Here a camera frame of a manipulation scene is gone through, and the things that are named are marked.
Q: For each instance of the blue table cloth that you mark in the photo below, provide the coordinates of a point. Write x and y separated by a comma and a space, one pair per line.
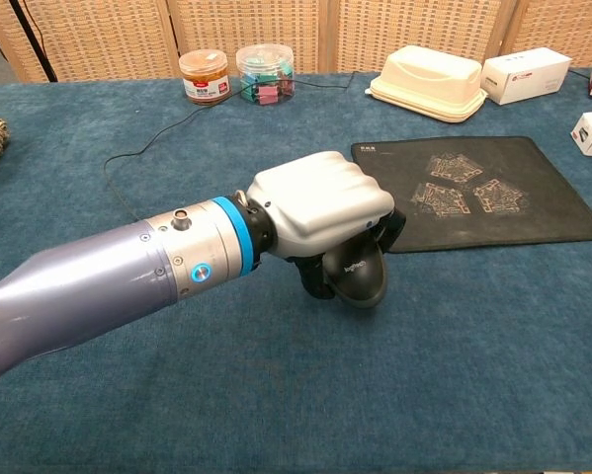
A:
276, 385

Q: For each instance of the black printed mouse pad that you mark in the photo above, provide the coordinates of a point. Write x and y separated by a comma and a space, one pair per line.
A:
523, 207

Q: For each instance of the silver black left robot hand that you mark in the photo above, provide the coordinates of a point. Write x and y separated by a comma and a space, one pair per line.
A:
325, 202

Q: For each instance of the clear jar of binder clips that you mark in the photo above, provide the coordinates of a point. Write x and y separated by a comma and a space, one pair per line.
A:
266, 76

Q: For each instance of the black tripod stand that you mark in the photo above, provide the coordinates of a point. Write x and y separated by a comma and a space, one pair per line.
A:
32, 39

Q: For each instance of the orange-filled plastic jar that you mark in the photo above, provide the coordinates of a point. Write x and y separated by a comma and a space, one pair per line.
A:
205, 79

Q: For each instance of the cream plastic lunch box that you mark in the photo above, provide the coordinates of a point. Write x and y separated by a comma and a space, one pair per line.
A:
426, 81

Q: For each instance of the woven wicker folding screen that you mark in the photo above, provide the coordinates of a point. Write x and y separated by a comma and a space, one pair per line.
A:
127, 34

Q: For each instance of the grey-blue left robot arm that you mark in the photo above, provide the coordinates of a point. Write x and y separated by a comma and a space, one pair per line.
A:
103, 281

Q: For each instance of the white rectangular cardboard box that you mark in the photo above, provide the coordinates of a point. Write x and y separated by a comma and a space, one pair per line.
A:
525, 74

